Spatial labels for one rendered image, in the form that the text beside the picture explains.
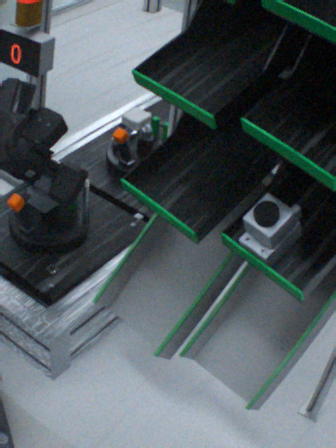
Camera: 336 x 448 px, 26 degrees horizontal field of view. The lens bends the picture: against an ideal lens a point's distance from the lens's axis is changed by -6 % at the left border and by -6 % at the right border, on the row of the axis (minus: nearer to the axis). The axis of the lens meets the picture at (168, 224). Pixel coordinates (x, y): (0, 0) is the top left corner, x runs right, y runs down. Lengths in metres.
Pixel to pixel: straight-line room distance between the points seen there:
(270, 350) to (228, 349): 0.06
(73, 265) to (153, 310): 0.18
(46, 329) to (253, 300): 0.30
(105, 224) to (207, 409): 0.36
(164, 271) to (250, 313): 0.14
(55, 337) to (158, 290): 0.17
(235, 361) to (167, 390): 0.18
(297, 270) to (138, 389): 0.39
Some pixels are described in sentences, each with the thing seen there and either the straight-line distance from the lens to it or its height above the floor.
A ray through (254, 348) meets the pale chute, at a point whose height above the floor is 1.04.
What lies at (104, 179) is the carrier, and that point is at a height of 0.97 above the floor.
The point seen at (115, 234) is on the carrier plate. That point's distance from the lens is 1.25.
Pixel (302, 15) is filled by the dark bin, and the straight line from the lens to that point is 0.71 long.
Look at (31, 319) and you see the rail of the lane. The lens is 1.11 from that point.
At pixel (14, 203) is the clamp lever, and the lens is 1.14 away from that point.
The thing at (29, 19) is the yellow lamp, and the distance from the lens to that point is 1.26.
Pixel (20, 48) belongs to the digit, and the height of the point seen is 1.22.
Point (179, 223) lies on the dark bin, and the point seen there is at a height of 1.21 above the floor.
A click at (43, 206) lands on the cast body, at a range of 1.19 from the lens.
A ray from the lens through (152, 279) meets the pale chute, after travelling 1.07.
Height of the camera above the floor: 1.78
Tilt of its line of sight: 39 degrees down
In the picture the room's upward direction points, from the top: 8 degrees clockwise
